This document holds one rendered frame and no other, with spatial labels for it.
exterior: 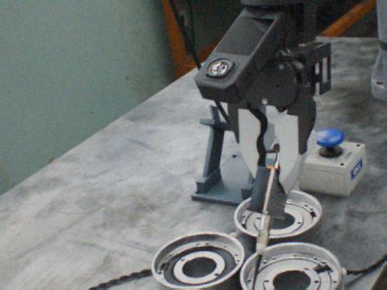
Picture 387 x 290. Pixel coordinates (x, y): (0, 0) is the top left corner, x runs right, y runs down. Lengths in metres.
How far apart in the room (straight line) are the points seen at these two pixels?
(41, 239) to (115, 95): 2.08
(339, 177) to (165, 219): 0.24
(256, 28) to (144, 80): 2.52
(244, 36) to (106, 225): 0.40
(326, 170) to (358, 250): 0.14
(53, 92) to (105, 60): 0.33
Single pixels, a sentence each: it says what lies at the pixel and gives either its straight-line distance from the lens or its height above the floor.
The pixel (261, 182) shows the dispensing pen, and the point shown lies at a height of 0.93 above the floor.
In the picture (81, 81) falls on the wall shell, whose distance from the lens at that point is 2.84.
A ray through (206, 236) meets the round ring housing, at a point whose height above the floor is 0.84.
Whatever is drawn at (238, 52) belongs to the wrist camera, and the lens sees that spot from 0.63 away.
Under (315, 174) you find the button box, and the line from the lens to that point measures 0.92.
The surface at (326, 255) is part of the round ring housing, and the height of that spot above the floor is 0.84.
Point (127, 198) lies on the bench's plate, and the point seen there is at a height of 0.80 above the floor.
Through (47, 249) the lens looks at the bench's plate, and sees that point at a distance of 0.94.
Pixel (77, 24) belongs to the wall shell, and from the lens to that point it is 2.82.
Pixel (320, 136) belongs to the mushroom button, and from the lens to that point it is 0.92.
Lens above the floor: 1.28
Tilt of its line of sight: 22 degrees down
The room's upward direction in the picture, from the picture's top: 10 degrees counter-clockwise
